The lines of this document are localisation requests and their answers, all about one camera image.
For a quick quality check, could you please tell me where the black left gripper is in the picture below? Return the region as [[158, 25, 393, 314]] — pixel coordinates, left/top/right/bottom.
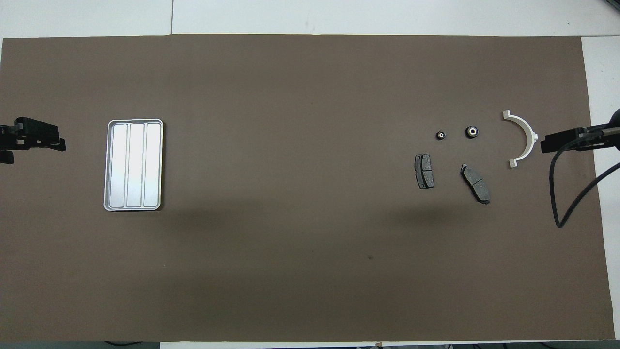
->
[[0, 117, 67, 165]]

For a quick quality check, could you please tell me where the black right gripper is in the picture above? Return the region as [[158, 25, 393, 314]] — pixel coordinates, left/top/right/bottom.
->
[[541, 109, 620, 154]]

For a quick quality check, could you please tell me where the silver metal tray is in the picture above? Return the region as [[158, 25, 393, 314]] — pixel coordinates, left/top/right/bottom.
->
[[103, 119, 164, 212]]

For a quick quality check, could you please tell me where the curved dark brake pad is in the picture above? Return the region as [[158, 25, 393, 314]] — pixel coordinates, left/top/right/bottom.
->
[[460, 163, 491, 205]]

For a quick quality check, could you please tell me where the rectangular dark brake pad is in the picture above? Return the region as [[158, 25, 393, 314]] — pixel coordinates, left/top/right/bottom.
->
[[414, 154, 435, 190]]

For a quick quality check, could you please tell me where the brown table mat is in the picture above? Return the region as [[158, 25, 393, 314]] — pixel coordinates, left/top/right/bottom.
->
[[0, 34, 616, 343]]

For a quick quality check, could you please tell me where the white half-ring clamp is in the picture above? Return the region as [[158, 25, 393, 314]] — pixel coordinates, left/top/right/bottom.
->
[[502, 110, 539, 169]]

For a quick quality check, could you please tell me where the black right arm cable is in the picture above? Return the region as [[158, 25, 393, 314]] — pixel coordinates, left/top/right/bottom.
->
[[549, 131, 620, 229]]

